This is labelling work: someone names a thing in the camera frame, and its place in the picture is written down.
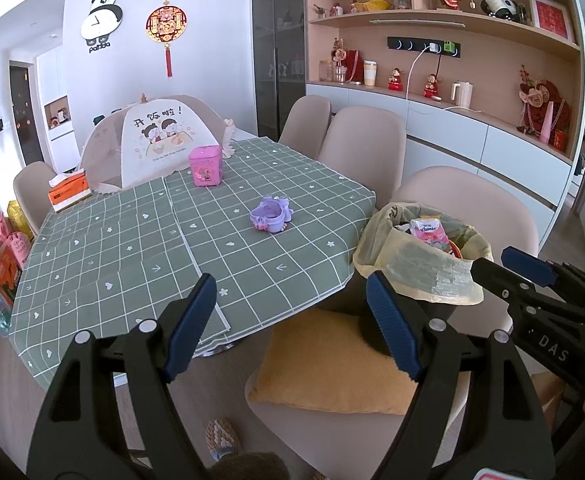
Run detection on red gift bag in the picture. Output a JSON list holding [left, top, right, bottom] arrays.
[[345, 50, 366, 84]]

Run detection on red round wall ornament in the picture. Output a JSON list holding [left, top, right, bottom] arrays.
[[146, 0, 187, 78]]

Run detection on dark glass cabinet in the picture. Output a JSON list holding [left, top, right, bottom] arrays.
[[251, 0, 307, 143]]

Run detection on red framed picture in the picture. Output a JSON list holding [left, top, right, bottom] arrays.
[[527, 0, 576, 43]]

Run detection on white sideboard cabinet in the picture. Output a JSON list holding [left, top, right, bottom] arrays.
[[307, 82, 573, 211]]

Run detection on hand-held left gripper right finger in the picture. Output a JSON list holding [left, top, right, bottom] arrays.
[[366, 270, 556, 480]]

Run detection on shelf light bar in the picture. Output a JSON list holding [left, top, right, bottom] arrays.
[[370, 19, 466, 29]]

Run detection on dark door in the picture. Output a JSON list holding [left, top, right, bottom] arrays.
[[8, 60, 43, 166]]

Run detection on pink cone vase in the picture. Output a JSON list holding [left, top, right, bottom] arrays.
[[540, 101, 556, 144]]

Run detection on panda bottle holder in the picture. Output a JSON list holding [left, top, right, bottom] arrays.
[[480, 0, 528, 24]]

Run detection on yellow pot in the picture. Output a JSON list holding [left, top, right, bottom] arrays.
[[350, 0, 392, 14]]

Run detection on wooden wall shelf unit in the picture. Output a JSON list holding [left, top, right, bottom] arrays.
[[305, 0, 585, 161]]

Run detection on brown fuzzy clothing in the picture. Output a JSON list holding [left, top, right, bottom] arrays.
[[217, 452, 289, 480]]

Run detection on white charger cable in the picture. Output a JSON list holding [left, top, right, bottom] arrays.
[[405, 52, 431, 101]]

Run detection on printed mesh food cover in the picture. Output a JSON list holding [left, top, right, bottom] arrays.
[[75, 92, 237, 196]]

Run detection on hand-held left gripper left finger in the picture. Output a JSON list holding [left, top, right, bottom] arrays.
[[26, 272, 218, 480]]

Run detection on pink white wipes packet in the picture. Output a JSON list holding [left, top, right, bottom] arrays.
[[409, 215, 447, 253]]

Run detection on green checked tablecloth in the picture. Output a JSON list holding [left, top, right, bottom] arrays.
[[10, 137, 377, 391]]

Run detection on panda wall clock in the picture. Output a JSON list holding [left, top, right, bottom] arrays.
[[81, 0, 123, 55]]

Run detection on orange carton box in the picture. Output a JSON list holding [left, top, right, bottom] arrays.
[[0, 246, 23, 304]]

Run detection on purple plastic toy container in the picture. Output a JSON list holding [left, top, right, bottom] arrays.
[[250, 196, 293, 235]]

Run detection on red pink flower bouquet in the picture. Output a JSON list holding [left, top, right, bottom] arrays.
[[517, 65, 571, 136]]

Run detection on knitted slipper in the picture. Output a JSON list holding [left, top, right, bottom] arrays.
[[205, 417, 244, 464]]

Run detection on white electric kettle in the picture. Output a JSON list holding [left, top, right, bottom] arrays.
[[451, 80, 474, 110]]

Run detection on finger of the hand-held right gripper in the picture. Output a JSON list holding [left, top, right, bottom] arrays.
[[470, 257, 554, 306], [501, 246, 559, 286]]

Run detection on yellow seat cushion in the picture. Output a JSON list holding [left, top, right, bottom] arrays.
[[246, 307, 418, 416]]

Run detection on pink toy box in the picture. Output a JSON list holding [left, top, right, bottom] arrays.
[[188, 145, 223, 189]]

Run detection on black power strip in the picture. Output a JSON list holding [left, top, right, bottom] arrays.
[[387, 36, 461, 58]]

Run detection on orange tissue box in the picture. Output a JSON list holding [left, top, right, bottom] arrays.
[[47, 170, 93, 213]]

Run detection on artificial flower decoration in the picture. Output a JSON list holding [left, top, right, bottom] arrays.
[[330, 37, 349, 84]]

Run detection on white tall cabinet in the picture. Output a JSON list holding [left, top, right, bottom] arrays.
[[35, 45, 78, 173]]

